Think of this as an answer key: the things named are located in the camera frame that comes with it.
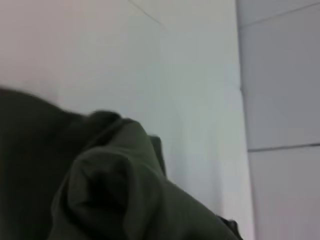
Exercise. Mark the dark green t-shirt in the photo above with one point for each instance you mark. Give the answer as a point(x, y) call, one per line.
point(87, 175)

